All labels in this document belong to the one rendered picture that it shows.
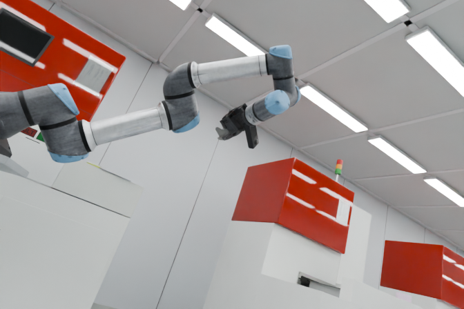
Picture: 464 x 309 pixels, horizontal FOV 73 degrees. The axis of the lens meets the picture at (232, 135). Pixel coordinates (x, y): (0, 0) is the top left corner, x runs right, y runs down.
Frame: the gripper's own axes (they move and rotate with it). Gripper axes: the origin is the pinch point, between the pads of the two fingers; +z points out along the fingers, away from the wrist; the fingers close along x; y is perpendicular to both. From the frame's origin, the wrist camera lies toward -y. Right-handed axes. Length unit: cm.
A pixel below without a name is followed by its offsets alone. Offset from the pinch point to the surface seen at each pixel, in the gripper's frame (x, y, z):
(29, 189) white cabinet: 51, 32, 50
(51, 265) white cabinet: 64, 3, 52
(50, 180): 44, 30, 49
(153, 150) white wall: -109, -5, 233
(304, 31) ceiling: -177, 1, 32
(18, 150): 45, 46, 49
